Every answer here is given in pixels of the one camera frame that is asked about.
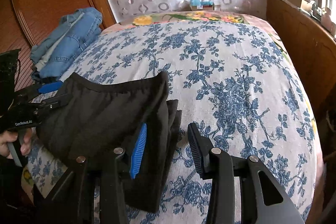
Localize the wooden side cabinet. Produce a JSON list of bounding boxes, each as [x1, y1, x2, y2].
[[266, 0, 335, 120]]

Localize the black pants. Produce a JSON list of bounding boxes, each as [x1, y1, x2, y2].
[[37, 71, 182, 213]]

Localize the blue floral white quilt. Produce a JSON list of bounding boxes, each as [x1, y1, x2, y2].
[[26, 19, 323, 224]]

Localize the person's left hand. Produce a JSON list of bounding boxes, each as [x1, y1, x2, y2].
[[0, 127, 33, 159]]

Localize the cardboard box on cabinet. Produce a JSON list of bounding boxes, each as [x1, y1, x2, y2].
[[287, 0, 314, 12]]

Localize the small blue topped box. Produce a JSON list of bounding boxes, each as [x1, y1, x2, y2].
[[190, 0, 214, 11]]

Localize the folded blue denim jeans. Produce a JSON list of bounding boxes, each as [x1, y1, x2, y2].
[[30, 7, 102, 84]]

